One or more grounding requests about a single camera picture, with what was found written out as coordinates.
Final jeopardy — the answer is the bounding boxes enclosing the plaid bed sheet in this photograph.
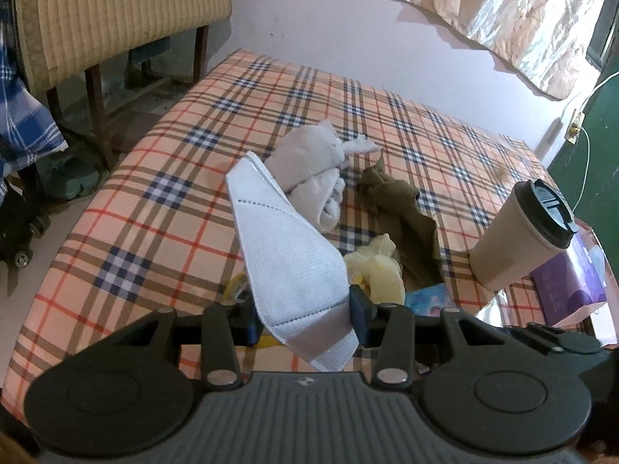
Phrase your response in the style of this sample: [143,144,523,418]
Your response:
[0,47,557,421]

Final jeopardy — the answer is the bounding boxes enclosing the white sock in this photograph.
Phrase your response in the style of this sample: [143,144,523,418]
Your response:
[265,125,383,233]

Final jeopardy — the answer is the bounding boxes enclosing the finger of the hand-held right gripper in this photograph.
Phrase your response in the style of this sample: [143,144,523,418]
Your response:
[503,321,603,355]

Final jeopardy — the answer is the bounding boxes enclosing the purple tissue packet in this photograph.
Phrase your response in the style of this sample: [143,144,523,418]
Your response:
[529,234,607,324]

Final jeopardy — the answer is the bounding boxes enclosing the shiny beige wall cloth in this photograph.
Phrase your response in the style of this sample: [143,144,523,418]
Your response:
[285,0,612,102]

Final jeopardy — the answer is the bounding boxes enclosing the blue printed packet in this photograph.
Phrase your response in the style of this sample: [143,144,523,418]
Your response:
[405,284,458,311]

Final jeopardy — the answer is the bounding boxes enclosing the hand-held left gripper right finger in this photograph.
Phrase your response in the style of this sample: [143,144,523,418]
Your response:
[348,284,504,387]

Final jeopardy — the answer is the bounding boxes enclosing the black wheeled bag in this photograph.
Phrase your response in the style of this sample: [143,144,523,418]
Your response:
[0,188,51,271]

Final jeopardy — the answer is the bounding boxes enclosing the blue plaid cloth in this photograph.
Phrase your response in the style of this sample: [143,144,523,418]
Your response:
[0,0,68,194]

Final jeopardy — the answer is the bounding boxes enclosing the yellow tape roll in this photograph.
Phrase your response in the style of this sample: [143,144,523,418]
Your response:
[223,273,250,303]

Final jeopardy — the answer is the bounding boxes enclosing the chair with woven backrest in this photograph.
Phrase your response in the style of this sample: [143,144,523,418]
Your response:
[12,0,232,170]

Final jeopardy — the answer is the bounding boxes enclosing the olive green sock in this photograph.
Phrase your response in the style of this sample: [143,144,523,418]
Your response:
[357,157,445,287]

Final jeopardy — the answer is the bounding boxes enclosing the paper cup with black lid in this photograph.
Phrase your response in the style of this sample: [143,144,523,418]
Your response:
[468,179,580,292]

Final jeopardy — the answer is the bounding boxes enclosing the yellow soft cloth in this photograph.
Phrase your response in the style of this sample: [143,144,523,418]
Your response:
[343,233,406,305]

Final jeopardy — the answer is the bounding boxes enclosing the dark window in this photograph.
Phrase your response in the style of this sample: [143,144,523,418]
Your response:
[585,0,619,68]

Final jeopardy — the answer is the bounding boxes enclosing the green door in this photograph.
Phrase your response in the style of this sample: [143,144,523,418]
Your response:
[546,72,619,233]

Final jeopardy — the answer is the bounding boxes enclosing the green sandal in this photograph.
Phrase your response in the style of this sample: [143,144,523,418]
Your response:
[72,164,105,192]
[38,155,83,199]

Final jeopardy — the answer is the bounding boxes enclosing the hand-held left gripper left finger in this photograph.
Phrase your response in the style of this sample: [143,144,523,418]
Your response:
[113,297,266,393]

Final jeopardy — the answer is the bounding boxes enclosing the wall power outlet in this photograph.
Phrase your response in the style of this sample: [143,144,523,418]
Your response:
[567,109,585,145]

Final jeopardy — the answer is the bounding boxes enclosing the white cable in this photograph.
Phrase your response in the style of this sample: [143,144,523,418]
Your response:
[573,70,619,213]

